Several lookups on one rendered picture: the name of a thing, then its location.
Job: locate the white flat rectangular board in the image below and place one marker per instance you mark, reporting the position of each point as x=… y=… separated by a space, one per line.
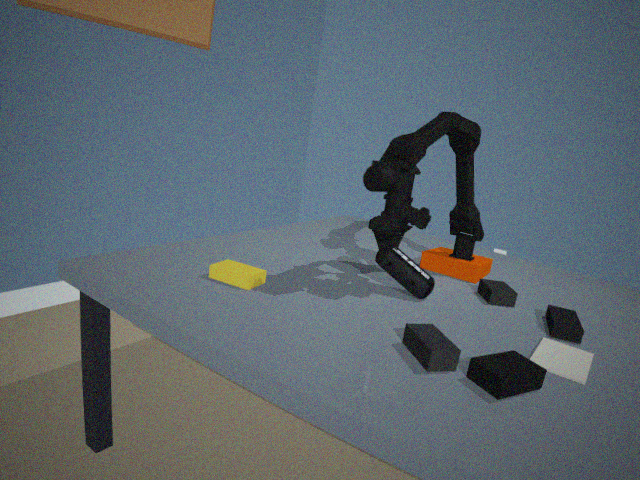
x=563 y=360

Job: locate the yellow rectangular block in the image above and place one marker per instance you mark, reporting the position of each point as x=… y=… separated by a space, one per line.
x=237 y=274

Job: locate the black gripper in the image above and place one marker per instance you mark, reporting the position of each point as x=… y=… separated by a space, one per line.
x=387 y=229

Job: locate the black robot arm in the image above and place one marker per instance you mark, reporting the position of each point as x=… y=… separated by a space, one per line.
x=396 y=170

